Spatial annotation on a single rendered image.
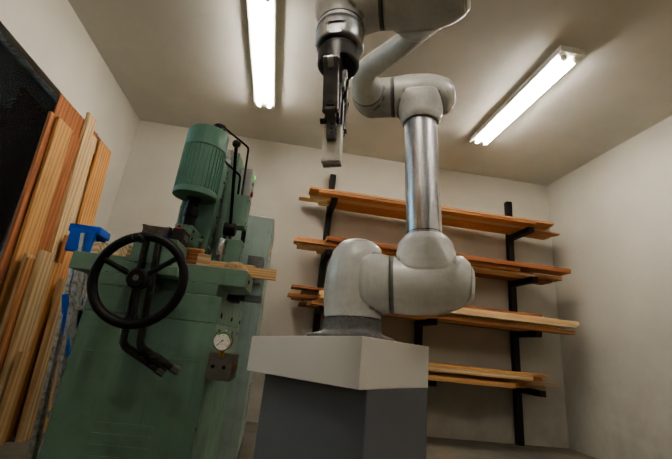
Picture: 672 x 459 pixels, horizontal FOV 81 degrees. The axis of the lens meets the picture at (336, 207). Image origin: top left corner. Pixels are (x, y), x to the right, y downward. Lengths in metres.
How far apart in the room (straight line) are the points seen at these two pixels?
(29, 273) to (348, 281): 2.19
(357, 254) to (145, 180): 3.50
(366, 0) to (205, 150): 1.10
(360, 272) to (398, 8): 0.62
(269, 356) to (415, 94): 0.86
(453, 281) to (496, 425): 3.51
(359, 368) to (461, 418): 3.48
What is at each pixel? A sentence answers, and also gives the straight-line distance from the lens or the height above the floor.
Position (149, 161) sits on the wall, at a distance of 4.44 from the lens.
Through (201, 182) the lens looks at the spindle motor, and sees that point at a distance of 1.67.
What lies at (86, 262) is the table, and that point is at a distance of 1.61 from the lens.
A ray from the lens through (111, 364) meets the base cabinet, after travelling 1.53.
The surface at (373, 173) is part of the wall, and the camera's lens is 4.37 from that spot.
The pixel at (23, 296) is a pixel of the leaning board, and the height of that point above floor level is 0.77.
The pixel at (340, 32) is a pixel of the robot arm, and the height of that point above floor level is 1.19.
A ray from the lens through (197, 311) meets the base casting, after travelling 1.46.
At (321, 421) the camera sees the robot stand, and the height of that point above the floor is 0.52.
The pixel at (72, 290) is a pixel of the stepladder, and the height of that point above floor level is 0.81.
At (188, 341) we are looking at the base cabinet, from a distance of 1.46.
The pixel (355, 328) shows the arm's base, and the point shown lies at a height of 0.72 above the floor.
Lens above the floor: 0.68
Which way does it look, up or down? 20 degrees up
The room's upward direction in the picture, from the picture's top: 6 degrees clockwise
